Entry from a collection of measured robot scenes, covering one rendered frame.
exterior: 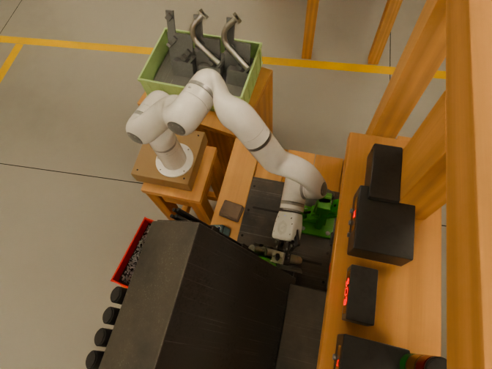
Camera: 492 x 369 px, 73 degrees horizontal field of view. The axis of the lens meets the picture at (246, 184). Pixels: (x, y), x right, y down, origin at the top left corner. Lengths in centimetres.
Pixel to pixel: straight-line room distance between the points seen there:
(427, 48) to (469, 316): 75
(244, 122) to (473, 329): 68
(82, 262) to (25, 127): 145
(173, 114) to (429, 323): 83
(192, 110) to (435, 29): 67
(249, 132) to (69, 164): 239
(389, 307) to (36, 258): 257
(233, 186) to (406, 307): 100
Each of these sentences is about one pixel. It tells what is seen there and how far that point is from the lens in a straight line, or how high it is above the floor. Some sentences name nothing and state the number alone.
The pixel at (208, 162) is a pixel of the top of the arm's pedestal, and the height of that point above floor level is 85.
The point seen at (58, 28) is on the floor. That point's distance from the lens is 437.
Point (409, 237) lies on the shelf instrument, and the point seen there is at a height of 162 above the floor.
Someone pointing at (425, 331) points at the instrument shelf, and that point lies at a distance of 90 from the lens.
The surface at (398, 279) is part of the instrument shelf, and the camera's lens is 89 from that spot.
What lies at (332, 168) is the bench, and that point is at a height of 88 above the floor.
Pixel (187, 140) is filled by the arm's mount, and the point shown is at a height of 94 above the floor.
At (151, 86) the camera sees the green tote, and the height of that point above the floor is 91.
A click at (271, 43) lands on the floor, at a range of 350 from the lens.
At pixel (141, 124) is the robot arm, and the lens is 130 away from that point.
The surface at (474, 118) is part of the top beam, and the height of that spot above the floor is 194.
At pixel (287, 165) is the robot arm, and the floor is 144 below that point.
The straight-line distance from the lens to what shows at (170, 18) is 208.
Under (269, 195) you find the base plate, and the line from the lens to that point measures 159.
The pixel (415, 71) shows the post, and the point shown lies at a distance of 114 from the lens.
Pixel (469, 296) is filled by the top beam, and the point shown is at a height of 191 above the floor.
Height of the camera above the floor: 237
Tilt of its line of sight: 65 degrees down
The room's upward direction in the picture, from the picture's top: 10 degrees counter-clockwise
